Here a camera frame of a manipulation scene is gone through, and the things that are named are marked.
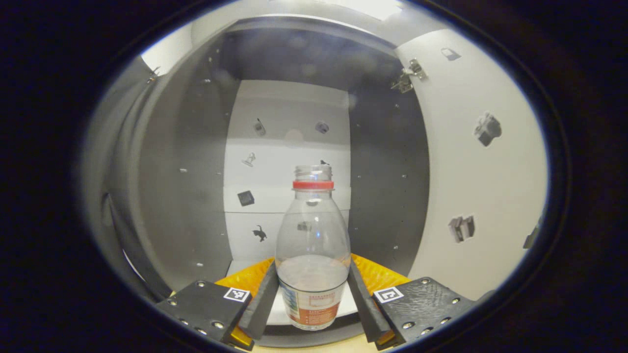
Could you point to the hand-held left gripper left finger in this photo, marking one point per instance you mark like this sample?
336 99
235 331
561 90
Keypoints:
265 304

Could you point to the grey cabinet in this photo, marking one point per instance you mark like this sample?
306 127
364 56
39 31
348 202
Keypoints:
186 196

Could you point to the metal cabinet hinge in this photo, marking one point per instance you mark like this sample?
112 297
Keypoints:
409 76

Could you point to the clear plastic bottle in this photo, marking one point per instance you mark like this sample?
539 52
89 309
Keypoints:
312 235

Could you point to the light grey cabinet door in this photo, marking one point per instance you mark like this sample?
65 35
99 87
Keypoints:
471 186

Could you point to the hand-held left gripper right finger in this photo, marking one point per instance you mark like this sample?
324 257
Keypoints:
363 304

